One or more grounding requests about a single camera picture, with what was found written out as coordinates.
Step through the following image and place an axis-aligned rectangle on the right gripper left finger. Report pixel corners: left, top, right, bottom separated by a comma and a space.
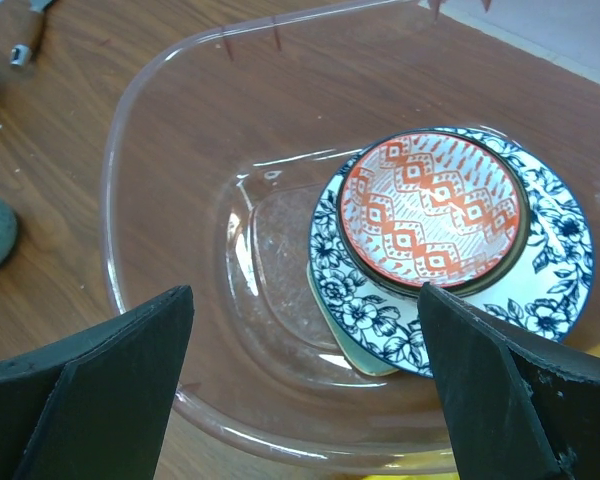
0, 286, 194, 479

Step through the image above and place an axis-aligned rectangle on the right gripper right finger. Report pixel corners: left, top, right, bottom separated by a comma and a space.
417, 284, 600, 479

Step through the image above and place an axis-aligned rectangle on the blue floral plate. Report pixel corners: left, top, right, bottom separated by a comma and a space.
308, 126, 594, 377

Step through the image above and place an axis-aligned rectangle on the mint green divided tray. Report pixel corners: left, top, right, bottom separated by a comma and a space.
306, 264, 398, 377

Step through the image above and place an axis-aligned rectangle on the cream patterned bowl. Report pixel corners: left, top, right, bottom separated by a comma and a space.
335, 128, 531, 301

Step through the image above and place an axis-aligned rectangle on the red patterned bowl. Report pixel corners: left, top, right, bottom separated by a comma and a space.
337, 130, 529, 291

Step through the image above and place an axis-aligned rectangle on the pink translucent plastic bin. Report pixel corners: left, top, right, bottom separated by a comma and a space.
101, 1, 600, 475

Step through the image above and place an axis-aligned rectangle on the grey triangular scraper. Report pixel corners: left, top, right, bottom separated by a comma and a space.
10, 0, 55, 68

